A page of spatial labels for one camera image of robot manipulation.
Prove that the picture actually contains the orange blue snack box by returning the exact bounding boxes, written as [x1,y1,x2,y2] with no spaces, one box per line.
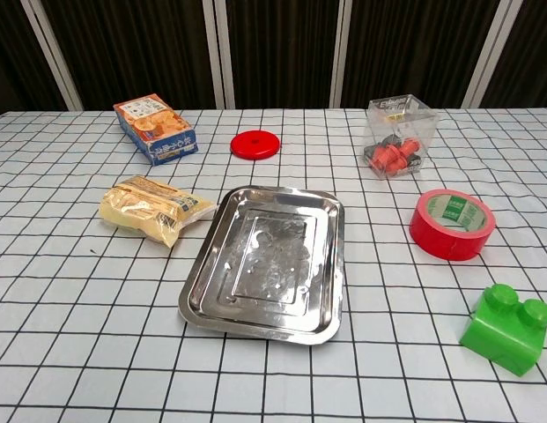
[113,93,198,167]

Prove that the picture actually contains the red round lid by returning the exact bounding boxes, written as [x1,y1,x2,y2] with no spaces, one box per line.
[230,130,281,160]

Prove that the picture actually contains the green toy building block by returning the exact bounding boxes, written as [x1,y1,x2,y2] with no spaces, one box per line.
[458,284,547,378]

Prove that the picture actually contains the stainless steel tray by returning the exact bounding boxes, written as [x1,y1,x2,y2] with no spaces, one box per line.
[178,185,346,348]

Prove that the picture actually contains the orange plugs in box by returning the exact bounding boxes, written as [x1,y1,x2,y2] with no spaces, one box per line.
[366,137,422,176]

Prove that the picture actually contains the yellow snack bag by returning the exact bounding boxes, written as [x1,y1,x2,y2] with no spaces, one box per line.
[99,174,218,249]

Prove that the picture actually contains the clear plastic box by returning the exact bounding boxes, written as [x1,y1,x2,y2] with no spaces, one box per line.
[363,93,440,179]

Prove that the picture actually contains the white partition frame post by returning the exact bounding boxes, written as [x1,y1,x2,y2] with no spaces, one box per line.
[201,0,236,110]
[20,0,85,112]
[462,0,514,109]
[329,0,358,109]

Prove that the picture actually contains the red adhesive tape roll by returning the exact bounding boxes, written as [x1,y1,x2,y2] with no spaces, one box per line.
[409,189,496,262]

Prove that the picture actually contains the white black checkered tablecloth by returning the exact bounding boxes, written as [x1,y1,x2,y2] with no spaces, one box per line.
[0,107,547,423]

